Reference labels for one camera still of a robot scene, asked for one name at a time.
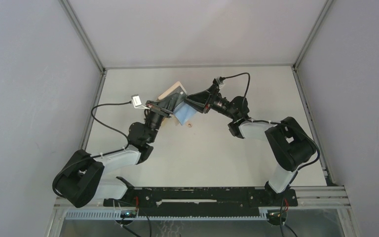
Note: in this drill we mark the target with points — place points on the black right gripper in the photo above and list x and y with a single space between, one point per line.
203 101

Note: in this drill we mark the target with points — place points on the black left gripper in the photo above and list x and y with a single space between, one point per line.
158 109

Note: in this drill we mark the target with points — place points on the dark credit card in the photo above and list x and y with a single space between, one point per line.
176 99

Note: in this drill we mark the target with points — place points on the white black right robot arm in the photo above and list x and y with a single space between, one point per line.
291 146

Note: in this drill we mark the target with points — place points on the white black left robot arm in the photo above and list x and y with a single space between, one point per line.
81 180

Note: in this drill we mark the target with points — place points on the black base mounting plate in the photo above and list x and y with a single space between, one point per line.
251 196

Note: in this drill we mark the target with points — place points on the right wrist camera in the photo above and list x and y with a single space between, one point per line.
219 81

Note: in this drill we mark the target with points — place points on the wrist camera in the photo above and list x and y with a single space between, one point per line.
136 101
219 81

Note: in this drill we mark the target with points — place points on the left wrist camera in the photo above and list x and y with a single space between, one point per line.
136 101

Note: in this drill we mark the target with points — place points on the aluminium frame rail back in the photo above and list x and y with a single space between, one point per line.
200 66

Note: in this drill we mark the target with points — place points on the aluminium frame rail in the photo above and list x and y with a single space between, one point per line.
200 66
300 68
93 63

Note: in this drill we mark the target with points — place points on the aluminium frame rail right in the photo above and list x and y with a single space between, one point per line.
300 68

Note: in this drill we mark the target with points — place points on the aluminium frame rail left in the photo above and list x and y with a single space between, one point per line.
93 63

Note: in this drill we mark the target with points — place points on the white slotted cable duct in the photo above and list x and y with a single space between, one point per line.
94 214

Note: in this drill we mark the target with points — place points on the front aluminium rail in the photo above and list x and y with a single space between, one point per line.
312 197

